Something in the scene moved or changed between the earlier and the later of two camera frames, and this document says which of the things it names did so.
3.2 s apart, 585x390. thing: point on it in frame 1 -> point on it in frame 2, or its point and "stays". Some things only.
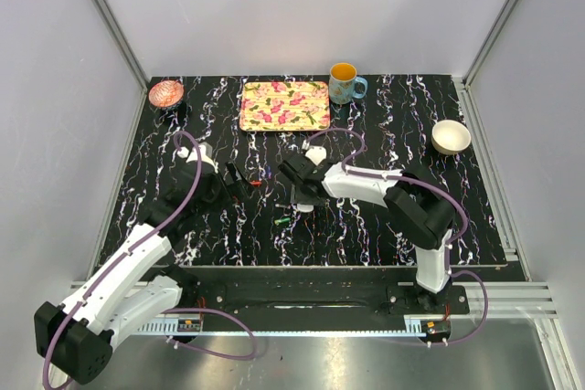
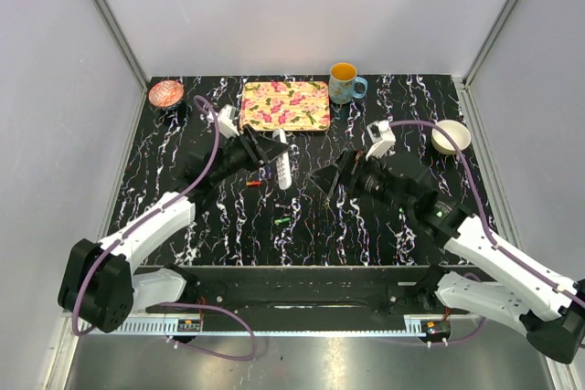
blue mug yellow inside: x=342 y=80 stays
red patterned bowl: x=165 y=93 stays
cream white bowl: x=450 y=136 stays
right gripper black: x=297 y=184 -> x=353 y=165
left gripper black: x=239 y=191 -> x=266 y=150
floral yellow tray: x=289 y=105 stays
